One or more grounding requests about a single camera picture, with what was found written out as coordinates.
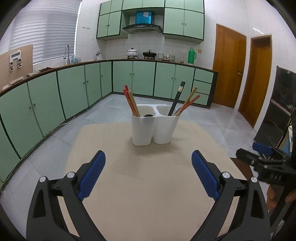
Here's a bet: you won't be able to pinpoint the green lower cabinets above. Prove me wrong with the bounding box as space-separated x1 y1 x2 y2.
1 59 218 183

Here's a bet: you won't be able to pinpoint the person's hand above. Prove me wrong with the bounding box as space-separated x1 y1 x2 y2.
266 185 296 211

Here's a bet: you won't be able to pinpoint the dark cabinet at right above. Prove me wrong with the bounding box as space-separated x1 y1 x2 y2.
254 66 295 147

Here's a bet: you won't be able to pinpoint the wooden door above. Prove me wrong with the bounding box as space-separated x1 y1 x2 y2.
213 24 246 108
238 35 272 127

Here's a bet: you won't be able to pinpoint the range hood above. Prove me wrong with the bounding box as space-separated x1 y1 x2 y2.
123 11 162 34

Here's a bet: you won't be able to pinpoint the left wooden door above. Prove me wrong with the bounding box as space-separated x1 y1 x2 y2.
213 24 246 108

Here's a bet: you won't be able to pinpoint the red chopstick right compartment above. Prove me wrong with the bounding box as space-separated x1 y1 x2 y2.
175 95 200 116

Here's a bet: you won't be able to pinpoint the right wooden door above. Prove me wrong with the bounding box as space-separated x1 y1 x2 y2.
238 35 272 127

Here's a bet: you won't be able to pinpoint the black wok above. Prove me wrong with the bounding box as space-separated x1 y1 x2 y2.
142 49 157 60

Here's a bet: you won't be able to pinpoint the green cabinets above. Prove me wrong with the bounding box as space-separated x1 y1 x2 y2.
1 59 218 183
96 0 205 44

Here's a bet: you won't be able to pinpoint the green thermos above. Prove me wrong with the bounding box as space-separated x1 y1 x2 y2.
188 48 197 65

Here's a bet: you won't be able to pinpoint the kitchen faucet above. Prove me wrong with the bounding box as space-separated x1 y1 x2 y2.
63 45 70 65

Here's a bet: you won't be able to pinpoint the window blinds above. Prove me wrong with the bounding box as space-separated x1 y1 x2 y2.
9 0 81 64

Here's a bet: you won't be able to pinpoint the red orange patterned chopstick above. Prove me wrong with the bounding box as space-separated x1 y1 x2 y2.
124 84 138 117

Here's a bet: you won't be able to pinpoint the white cooking pot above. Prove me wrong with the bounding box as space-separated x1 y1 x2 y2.
127 48 138 59

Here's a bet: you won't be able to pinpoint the white double utensil holder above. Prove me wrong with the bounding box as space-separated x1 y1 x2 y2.
132 104 179 146

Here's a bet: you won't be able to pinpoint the wooden chopstick right compartment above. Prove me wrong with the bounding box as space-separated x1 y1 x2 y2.
176 87 198 112

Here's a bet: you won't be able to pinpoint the brown cardboard board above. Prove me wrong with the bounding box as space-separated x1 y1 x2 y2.
1 44 33 90

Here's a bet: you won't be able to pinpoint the plain wooden chopstick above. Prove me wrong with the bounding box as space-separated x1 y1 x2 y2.
128 90 140 117

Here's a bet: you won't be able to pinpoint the green upper cabinets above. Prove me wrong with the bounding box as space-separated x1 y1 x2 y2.
96 0 205 44

